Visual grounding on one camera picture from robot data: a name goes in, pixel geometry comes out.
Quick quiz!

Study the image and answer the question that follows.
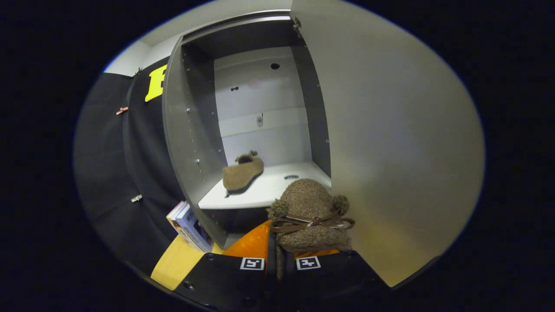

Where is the beige shoe cabinet door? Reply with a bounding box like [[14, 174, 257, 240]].
[[290, 0, 485, 287]]

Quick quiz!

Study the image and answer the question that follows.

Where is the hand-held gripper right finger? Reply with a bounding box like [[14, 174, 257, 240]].
[[282, 248, 391, 312]]

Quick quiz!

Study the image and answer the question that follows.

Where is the grey shoe cabinet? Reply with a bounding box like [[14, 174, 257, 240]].
[[162, 10, 332, 250]]

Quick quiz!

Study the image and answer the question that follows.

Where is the black backdrop cloth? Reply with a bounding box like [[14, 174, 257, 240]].
[[74, 56, 187, 276]]

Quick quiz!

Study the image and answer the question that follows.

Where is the brown fluffy shoe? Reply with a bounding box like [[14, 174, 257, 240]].
[[222, 150, 265, 192], [267, 179, 356, 280]]

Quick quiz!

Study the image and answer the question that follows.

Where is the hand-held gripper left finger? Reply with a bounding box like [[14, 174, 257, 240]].
[[173, 220, 278, 312]]

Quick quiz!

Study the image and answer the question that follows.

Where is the blue cover book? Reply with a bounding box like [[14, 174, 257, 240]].
[[176, 204, 214, 253]]

